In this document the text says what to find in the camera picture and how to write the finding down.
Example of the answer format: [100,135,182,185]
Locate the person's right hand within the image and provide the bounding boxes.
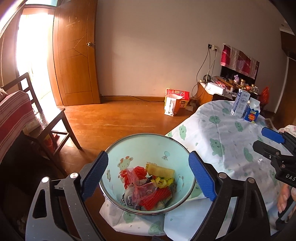
[277,185,293,214]

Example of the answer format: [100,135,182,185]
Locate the wooden door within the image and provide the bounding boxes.
[53,0,101,106]

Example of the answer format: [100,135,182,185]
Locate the white tissue pack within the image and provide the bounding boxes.
[23,119,42,133]

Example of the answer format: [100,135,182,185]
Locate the red container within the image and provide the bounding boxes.
[44,133,57,151]

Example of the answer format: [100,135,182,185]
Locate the white paper bag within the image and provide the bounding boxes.
[165,88,183,116]

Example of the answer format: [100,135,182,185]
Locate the red gift box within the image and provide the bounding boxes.
[168,89,190,109]

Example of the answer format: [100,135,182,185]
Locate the tall white milk carton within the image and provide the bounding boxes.
[231,89,251,118]

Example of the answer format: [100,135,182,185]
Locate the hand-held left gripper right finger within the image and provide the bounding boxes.
[188,151,271,241]

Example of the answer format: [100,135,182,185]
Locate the black television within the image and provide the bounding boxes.
[220,66,257,85]

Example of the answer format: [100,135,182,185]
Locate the orange plastic bag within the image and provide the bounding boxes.
[261,87,270,105]

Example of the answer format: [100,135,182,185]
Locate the dark wooden chair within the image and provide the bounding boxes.
[1,72,82,176]

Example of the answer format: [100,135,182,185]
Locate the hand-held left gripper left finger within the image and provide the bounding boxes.
[25,151,109,241]

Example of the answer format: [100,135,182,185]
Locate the small wooden cabinet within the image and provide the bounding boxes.
[196,83,214,106]

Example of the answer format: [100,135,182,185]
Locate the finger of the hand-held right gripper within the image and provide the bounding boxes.
[253,140,281,160]
[261,127,285,144]

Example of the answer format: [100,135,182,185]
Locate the blue gable-top carton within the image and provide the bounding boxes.
[244,98,261,122]

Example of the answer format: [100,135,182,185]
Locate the pink spotted blanket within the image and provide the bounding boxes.
[277,125,296,137]

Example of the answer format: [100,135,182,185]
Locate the black hanging cable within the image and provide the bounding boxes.
[196,49,211,82]

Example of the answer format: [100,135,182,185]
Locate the flat white box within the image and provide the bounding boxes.
[206,82,226,95]

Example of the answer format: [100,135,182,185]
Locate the wooden wardrobe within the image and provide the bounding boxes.
[275,23,296,121]

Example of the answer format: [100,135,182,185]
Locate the long orange snack wrapper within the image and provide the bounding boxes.
[146,163,175,178]

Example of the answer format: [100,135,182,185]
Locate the white hanging cable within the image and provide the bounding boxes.
[208,50,218,80]

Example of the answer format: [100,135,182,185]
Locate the mint green cartoon bin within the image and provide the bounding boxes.
[99,133,197,216]

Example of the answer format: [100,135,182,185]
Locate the red striped cloth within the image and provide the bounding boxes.
[0,90,33,163]

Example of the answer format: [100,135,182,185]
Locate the red foam fruit net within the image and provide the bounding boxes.
[121,165,148,188]
[139,188,173,211]

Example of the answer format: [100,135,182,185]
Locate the yellow wrapper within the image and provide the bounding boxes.
[153,176,175,189]

